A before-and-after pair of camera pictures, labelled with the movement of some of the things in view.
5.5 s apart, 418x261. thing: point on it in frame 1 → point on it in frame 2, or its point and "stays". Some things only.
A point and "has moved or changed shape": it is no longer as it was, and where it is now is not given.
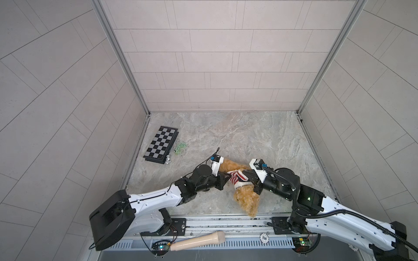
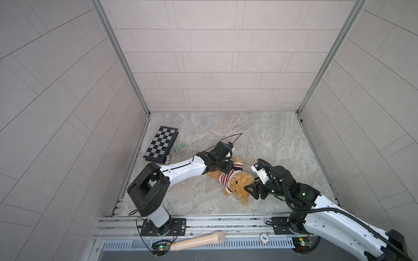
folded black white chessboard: [161, 145] stays
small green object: [180, 147] stays
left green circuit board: [160, 248] stays
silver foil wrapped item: [168, 159] stays
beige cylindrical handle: [215, 238] stays
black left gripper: [219, 182] → [228, 168]
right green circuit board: [302, 244] stays
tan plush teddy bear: [245, 195] has moved or changed shape
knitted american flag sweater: [239, 179] → [225, 179]
